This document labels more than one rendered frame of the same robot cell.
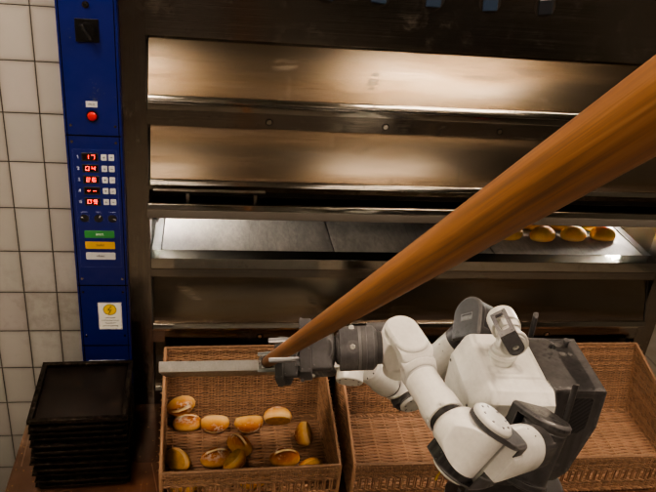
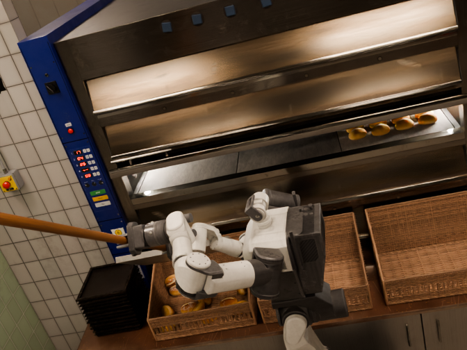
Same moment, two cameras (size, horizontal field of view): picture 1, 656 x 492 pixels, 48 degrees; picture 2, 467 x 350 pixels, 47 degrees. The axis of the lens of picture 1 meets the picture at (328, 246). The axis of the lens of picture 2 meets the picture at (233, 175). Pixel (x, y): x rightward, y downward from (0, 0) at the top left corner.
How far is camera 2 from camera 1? 1.03 m
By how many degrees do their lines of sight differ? 20
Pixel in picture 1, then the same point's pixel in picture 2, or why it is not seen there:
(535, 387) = (276, 237)
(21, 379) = not seen: hidden behind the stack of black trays
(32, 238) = (68, 201)
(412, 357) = (171, 233)
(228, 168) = (151, 139)
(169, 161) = (119, 144)
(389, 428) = not seen: hidden behind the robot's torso
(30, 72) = (36, 116)
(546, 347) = (297, 211)
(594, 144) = not seen: outside the picture
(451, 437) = (177, 273)
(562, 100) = (340, 44)
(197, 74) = (116, 93)
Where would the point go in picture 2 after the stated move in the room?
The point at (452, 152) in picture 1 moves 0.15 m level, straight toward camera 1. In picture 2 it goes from (282, 96) to (272, 108)
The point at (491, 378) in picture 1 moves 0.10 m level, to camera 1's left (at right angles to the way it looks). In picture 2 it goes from (252, 236) to (226, 238)
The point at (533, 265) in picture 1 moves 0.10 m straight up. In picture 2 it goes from (367, 153) to (365, 136)
